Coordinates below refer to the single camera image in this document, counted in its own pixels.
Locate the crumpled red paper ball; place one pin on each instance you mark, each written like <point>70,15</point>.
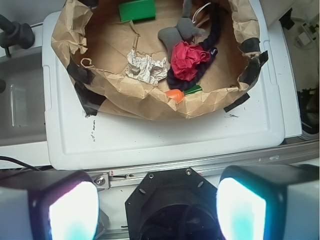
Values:
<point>185,58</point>

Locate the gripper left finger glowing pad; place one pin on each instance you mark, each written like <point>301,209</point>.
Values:
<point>48,205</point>

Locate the black clamp knob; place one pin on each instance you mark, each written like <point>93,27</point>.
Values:
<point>14,33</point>

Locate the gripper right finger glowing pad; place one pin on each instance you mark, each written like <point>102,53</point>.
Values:
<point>269,202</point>

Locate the white power adapter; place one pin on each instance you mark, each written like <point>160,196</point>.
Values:
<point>308,34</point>

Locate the white plastic bin lid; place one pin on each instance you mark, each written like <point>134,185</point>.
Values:
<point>79,142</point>

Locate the green block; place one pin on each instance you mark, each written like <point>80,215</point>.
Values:
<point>137,10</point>

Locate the crumpled white paper ball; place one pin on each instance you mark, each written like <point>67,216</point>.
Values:
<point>146,69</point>

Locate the clear plastic container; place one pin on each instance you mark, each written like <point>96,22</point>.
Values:
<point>22,103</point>

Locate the orange toy carrot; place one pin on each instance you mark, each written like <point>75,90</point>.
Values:
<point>178,95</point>

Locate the grey plush toy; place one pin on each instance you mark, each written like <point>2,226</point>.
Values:
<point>184,31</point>

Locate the black octagonal mount plate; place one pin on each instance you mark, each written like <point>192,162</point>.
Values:
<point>176,204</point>

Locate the brown paper bag tray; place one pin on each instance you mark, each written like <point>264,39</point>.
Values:
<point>92,45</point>

